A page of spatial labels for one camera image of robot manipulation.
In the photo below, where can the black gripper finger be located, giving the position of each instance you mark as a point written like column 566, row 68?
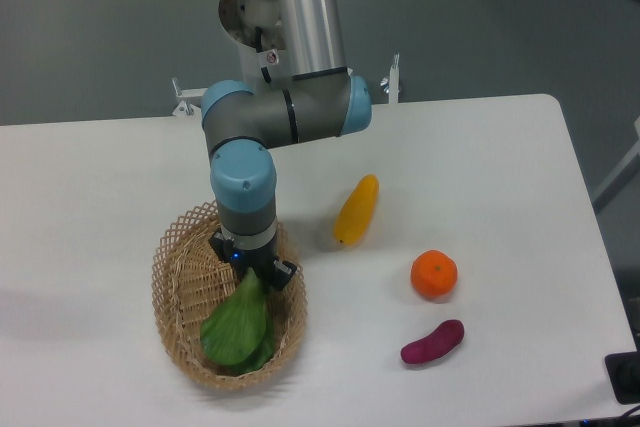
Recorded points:
column 222, row 247
column 282, row 273

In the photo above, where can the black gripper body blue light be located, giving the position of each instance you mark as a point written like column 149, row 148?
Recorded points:
column 259, row 260

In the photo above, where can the green bok choy vegetable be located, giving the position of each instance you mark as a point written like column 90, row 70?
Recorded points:
column 239, row 333

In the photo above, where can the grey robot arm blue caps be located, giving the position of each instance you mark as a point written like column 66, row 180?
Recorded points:
column 309, row 95

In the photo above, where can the woven wicker basket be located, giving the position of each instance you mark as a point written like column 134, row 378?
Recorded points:
column 189, row 282

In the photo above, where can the yellow toy vegetable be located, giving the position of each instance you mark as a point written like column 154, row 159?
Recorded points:
column 357, row 212

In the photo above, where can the orange mandarin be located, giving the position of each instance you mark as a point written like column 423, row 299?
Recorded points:
column 433, row 274

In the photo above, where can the purple sweet potato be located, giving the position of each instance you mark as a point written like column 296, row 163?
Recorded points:
column 440, row 342

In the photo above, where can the white table leg right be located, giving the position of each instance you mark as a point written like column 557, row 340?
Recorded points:
column 618, row 178

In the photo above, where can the black device at table edge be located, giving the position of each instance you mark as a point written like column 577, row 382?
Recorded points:
column 623, row 371

